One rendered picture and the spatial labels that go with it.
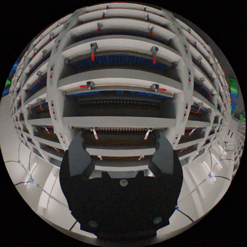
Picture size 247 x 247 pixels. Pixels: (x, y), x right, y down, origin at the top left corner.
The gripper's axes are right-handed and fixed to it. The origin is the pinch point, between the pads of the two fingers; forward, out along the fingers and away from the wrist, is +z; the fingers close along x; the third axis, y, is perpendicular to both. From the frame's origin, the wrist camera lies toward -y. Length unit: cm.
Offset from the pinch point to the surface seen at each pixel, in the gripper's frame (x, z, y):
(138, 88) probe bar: 7.6, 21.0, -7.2
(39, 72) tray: -55, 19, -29
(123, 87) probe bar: 1.2, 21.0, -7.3
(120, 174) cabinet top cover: 2, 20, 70
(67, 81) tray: -23.1, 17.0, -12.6
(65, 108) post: -30.3, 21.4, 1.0
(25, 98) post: -100, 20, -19
